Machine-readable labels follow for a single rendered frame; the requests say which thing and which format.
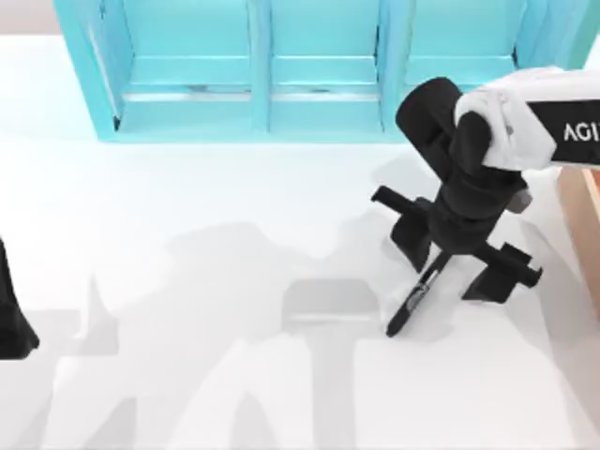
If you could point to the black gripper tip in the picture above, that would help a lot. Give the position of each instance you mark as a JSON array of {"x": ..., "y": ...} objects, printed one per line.
[{"x": 14, "y": 319}]

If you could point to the light blue rack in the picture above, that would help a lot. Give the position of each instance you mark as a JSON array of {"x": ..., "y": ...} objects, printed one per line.
[{"x": 319, "y": 70}]

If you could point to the pale grey rounded box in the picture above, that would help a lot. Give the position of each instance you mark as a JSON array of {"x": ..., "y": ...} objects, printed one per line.
[{"x": 521, "y": 200}]

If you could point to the black marker pen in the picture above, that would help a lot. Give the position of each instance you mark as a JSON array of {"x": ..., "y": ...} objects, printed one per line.
[{"x": 415, "y": 297}]

